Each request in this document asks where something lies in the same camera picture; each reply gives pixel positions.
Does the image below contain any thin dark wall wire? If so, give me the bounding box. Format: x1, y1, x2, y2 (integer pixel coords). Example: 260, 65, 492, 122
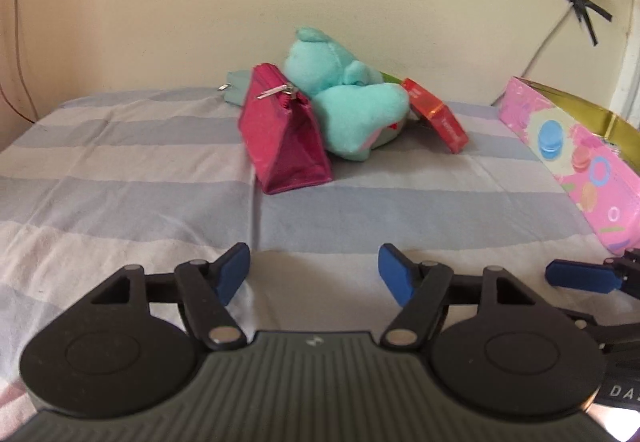
0, 0, 39, 124

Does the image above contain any white window frame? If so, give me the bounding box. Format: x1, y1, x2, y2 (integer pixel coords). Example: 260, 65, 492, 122
609, 34, 640, 129

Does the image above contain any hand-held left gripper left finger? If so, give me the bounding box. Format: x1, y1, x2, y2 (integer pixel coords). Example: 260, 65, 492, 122
90, 242, 251, 351

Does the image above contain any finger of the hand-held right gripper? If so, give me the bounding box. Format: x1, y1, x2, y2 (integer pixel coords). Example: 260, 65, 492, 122
545, 248, 640, 301
560, 307, 640, 354

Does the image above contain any magenta zipper pouch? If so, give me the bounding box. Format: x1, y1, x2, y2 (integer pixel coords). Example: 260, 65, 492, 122
237, 63, 334, 196

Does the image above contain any pink tin box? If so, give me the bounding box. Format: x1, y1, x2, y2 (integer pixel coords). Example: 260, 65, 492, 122
498, 76, 640, 257

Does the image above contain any red box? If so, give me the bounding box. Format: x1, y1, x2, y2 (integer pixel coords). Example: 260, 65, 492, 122
401, 78, 470, 155

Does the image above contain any black tape cross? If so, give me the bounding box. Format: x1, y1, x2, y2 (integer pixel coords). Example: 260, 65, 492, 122
550, 0, 614, 47

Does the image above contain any striped bed sheet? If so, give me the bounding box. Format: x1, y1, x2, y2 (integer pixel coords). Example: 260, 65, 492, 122
0, 86, 640, 435

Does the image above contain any grey power cable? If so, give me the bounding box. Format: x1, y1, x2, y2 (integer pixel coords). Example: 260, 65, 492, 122
490, 6, 574, 106

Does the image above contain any teal plush toy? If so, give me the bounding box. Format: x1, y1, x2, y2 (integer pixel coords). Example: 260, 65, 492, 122
284, 26, 412, 163

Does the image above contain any small teal wallet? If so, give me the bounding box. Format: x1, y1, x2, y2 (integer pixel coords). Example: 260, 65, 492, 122
217, 70, 254, 107

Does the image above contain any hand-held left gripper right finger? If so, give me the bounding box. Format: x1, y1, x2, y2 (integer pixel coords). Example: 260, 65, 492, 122
378, 243, 541, 351

